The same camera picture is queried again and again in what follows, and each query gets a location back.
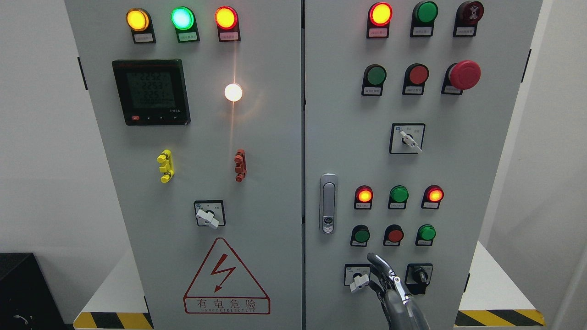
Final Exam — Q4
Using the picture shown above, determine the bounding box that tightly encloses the white lever rotary switch bottom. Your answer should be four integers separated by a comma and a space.
344, 264, 371, 293

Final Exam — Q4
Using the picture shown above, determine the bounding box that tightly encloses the door rotary switch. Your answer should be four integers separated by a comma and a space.
194, 200, 226, 228
388, 123, 426, 154

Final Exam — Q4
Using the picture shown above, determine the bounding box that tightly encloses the red electric hazard warning sign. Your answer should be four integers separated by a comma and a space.
183, 237, 271, 314

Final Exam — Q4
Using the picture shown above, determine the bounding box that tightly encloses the yellow indicator light top left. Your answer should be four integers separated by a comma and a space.
126, 8, 156, 44

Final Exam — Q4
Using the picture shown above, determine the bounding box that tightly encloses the black box lower left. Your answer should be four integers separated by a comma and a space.
0, 253, 67, 330

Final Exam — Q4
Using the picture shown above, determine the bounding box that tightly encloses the right grey cabinet door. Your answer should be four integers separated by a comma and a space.
305, 0, 543, 330

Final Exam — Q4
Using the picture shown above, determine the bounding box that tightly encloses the red lit indicator lower left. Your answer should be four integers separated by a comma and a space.
354, 185, 373, 209

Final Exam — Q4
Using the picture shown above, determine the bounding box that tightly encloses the red push button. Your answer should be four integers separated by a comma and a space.
402, 63, 429, 95
383, 224, 404, 247

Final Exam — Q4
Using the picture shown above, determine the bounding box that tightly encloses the red emergency stop button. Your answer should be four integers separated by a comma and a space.
442, 60, 482, 95

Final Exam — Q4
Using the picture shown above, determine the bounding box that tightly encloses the red lit indicator light left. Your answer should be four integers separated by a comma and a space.
215, 5, 241, 42

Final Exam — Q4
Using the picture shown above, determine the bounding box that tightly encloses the green indicator top right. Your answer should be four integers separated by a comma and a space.
410, 1, 438, 38

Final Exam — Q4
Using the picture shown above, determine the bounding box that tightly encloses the grey robotic humanoid hand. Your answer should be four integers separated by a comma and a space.
367, 253, 430, 330

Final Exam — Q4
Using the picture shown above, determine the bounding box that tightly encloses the left grey cabinet door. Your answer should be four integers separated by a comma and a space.
65, 0, 303, 330

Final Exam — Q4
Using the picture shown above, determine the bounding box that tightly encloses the green push button lower right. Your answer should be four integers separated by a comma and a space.
415, 224, 437, 247

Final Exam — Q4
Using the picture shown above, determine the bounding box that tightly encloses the dark red buzzer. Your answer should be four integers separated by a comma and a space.
453, 1, 484, 37

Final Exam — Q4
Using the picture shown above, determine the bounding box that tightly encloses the red lit indicator top right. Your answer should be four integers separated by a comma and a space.
365, 2, 393, 39

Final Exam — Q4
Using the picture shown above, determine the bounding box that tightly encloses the red lit indicator lower right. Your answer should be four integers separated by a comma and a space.
421, 185, 444, 209

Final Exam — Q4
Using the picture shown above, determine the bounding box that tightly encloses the black knob selector switch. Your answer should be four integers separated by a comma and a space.
404, 263, 433, 295

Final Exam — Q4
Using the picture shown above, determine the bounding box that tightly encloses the grey cabinet door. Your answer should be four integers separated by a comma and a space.
65, 0, 303, 330
305, 0, 543, 330

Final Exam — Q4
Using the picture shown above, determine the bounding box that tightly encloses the white lit indicator lamp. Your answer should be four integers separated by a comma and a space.
224, 83, 243, 102

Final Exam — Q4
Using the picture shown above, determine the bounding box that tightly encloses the green indicator lower middle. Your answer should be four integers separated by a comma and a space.
388, 185, 409, 209

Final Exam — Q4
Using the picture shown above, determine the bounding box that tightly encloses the right door upper rotary switch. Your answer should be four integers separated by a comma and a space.
388, 123, 426, 154

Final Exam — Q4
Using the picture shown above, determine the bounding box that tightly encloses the green lit indicator light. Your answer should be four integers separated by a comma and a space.
170, 6, 199, 43

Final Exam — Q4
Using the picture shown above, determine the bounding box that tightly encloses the left door rotary switch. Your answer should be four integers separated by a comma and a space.
194, 200, 226, 228

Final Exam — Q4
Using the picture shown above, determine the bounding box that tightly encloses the red push button upper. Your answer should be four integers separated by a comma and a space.
402, 63, 429, 95

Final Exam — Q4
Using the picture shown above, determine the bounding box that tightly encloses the black digital power meter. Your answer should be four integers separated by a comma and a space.
112, 59, 191, 126

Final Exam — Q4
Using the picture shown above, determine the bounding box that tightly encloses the green push button upper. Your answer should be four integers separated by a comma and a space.
361, 64, 387, 96

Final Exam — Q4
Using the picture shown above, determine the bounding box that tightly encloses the silver cabinet door handle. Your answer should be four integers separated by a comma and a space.
320, 173, 338, 234

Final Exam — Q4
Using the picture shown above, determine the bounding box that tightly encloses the red push button lower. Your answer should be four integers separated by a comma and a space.
383, 224, 404, 247

